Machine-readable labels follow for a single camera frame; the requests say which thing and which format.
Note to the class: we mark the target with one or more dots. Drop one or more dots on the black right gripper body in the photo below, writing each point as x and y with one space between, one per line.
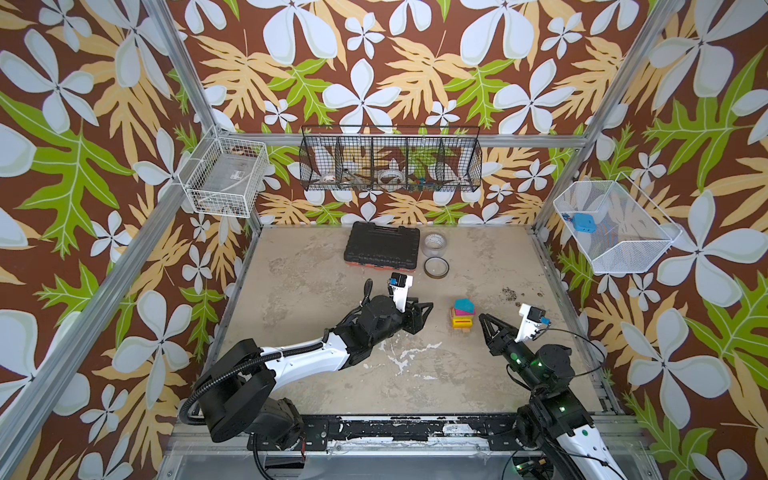
500 339

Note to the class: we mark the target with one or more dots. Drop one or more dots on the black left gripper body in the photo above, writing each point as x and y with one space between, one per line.
411 321

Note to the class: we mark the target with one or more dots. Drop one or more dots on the yellow striped block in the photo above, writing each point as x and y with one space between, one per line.
462 322

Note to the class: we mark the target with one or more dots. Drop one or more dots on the teal block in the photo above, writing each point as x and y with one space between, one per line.
464 304

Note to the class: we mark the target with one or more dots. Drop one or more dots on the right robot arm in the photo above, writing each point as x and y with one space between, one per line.
554 421

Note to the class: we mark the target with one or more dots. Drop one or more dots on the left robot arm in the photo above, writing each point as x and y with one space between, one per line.
234 395

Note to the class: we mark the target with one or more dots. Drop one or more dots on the brown tape roll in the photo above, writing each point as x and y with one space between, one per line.
436 267

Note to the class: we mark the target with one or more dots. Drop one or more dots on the clear tape roll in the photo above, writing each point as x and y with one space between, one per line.
434 245

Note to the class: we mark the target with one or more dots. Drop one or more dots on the black tool case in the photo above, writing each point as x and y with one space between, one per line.
395 248

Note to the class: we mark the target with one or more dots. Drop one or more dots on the blue object in basket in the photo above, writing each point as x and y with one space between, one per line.
583 223

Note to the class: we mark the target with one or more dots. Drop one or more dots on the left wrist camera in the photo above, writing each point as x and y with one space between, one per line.
399 285

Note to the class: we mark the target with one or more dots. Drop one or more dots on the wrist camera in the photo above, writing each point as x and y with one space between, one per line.
399 285
533 323

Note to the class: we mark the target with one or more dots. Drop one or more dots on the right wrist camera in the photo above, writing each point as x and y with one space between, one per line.
533 323

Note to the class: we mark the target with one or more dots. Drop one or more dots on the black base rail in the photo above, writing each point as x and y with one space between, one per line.
499 431

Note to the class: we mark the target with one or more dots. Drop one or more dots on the white wire basket right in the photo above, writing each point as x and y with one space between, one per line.
633 232

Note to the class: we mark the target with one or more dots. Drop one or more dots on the white wire basket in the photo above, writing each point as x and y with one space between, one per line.
633 232
222 176

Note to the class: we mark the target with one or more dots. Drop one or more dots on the black wire basket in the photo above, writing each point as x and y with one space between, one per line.
390 158

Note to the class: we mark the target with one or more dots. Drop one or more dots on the white wire basket left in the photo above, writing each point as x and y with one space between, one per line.
222 176

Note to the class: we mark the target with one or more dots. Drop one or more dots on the aluminium frame post right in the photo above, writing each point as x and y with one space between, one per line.
652 28

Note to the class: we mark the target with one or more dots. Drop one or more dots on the aluminium frame post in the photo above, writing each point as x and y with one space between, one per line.
79 392
652 28

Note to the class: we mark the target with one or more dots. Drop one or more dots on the aluminium frame post left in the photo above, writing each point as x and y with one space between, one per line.
79 392

